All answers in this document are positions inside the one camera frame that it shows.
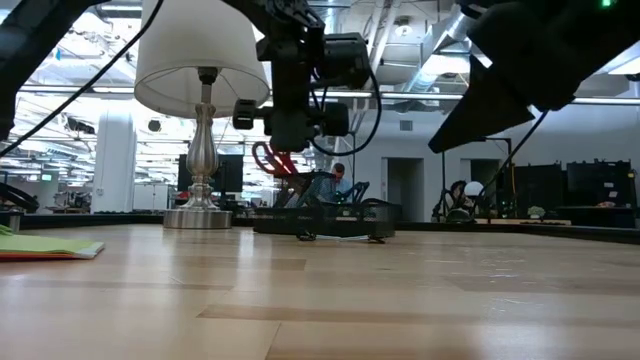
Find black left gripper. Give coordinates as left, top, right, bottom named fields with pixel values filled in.
left=232, top=37, right=350, bottom=154

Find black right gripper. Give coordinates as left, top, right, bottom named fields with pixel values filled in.
left=428, top=0, right=640, bottom=155

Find red handled scissors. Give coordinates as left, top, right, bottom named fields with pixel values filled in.
left=252, top=141, right=302, bottom=177

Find black mesh desk organizer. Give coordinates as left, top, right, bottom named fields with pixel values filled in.
left=252, top=172, right=397, bottom=239

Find person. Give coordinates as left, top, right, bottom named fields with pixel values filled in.
left=319, top=162, right=354, bottom=204
left=447, top=179, right=474, bottom=221

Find long ceiling light strip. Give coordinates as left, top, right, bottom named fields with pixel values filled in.
left=319, top=88, right=640, bottom=106

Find white shade silver table lamp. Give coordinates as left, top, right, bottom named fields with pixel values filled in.
left=133, top=0, right=271, bottom=230

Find background wooden table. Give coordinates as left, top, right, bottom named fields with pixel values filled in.
left=474, top=217, right=572, bottom=226

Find white low cabinet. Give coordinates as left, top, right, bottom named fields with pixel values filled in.
left=132, top=183, right=171, bottom=211

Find white square pillar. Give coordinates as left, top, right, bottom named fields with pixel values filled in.
left=92, top=118, right=137, bottom=214

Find black pipe stand frame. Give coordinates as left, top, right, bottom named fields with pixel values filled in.
left=439, top=134, right=514, bottom=221

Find black left camera cable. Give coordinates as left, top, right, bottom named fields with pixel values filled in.
left=309, top=69, right=382, bottom=157

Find silver ceiling air duct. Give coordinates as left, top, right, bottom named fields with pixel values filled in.
left=394, top=0, right=481, bottom=96

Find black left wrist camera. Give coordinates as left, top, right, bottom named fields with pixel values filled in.
left=322, top=32, right=372, bottom=92

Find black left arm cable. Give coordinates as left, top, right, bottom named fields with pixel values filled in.
left=0, top=0, right=166, bottom=159

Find black curved cable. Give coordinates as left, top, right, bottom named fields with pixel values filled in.
left=0, top=182, right=40, bottom=214

